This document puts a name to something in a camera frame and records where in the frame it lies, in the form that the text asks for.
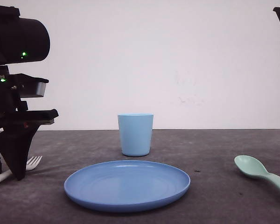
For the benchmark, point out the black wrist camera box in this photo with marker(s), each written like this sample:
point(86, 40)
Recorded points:
point(27, 86)

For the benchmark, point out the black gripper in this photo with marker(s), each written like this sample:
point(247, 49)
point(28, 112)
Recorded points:
point(18, 126)

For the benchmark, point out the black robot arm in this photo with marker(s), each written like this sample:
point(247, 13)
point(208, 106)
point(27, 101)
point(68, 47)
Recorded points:
point(21, 41)

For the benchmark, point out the mint green plastic spoon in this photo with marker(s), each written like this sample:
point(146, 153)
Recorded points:
point(254, 168)

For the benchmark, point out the white plastic fork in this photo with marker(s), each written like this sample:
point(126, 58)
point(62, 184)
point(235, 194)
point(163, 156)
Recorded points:
point(31, 164)

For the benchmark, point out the light blue plastic cup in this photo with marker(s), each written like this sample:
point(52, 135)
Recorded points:
point(135, 131)

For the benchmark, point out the blue plastic plate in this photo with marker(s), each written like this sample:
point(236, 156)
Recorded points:
point(126, 186)

